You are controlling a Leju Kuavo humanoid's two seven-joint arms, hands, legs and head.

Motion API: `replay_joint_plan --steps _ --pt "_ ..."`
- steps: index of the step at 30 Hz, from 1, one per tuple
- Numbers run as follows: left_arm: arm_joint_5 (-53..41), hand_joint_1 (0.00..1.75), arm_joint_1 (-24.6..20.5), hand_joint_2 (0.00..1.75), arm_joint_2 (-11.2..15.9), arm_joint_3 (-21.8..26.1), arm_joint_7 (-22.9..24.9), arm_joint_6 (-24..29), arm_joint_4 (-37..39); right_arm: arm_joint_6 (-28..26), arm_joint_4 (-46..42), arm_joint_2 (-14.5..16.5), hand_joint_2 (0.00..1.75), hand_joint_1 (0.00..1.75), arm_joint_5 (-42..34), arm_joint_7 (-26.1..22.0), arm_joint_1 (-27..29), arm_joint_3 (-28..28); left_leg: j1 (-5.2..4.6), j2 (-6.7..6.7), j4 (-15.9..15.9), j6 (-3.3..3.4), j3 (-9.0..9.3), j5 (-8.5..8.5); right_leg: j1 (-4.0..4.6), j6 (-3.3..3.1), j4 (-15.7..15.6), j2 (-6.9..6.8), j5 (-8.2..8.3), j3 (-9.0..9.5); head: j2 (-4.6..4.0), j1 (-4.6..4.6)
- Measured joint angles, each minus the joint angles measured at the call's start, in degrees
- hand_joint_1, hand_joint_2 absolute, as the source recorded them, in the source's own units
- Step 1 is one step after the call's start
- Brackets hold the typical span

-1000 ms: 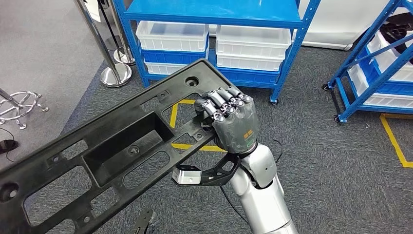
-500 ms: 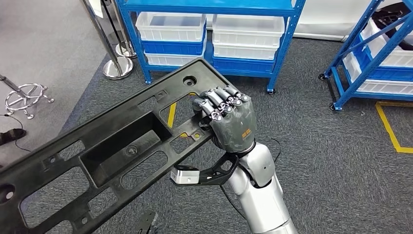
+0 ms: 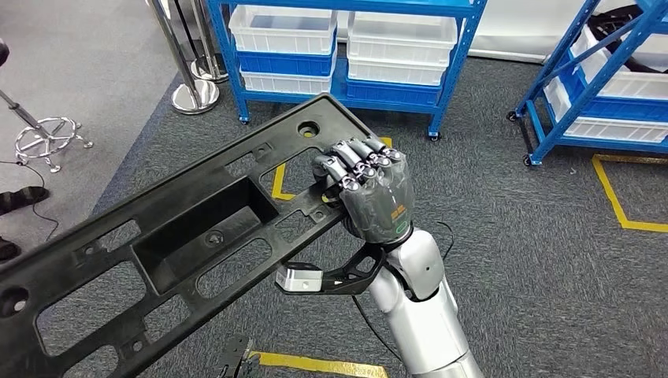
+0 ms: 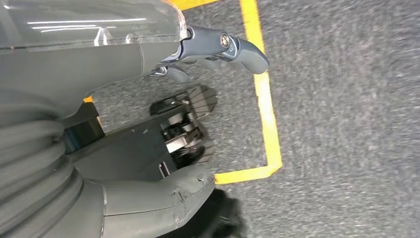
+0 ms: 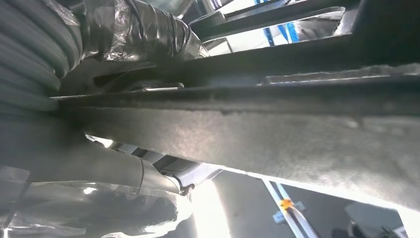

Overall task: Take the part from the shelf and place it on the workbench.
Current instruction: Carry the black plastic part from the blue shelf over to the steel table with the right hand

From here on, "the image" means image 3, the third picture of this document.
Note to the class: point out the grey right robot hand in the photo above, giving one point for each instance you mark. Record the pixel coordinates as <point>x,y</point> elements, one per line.
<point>375,208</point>

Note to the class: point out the long black plastic car part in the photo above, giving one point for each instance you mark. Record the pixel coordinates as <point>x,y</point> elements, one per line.
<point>182,235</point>

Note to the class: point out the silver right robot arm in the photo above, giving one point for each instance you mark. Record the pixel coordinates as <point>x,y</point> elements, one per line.
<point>423,318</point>

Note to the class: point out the blue metal shelf rack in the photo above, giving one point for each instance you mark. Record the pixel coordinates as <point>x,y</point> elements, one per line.
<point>313,100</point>

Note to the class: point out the blue wheeled shelf rack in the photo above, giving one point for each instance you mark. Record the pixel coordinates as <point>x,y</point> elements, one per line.
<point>600,144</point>

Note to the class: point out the black robot foot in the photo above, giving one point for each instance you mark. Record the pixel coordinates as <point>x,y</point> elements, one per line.
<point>235,360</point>

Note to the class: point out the black stool chrome base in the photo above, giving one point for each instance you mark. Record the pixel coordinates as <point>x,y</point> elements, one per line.
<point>47,138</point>

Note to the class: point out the person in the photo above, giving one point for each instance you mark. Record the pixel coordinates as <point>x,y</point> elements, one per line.
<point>23,198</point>

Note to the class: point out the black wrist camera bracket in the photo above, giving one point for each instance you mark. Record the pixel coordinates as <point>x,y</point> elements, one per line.
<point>349,276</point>

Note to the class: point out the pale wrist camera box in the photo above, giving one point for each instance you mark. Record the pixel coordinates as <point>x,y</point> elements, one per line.
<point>297,279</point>

